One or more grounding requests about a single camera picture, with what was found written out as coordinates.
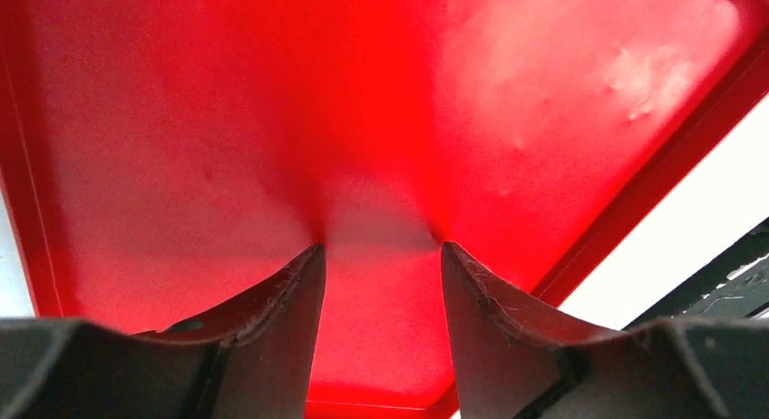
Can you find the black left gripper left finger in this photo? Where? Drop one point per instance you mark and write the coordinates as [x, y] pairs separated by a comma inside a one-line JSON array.
[[248, 357]]

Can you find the red box lid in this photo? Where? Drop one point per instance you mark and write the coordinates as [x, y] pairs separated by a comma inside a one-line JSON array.
[[160, 156]]

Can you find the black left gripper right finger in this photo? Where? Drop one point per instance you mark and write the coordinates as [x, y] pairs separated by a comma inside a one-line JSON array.
[[515, 356]]

